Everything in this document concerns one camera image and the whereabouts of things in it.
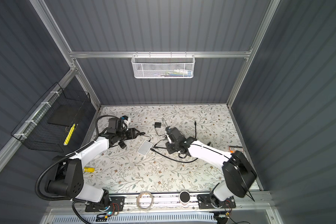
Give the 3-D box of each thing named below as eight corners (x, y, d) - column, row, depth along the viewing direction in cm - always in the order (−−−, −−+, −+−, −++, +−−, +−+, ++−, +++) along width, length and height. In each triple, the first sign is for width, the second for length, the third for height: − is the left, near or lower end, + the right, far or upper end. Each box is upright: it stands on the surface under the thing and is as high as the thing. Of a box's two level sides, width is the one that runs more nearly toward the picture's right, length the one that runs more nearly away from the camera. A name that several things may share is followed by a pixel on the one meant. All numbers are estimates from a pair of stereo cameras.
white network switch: (137, 152, 95) (136, 151, 93) (144, 141, 100) (143, 139, 99) (147, 156, 93) (146, 155, 91) (153, 144, 99) (153, 143, 97)
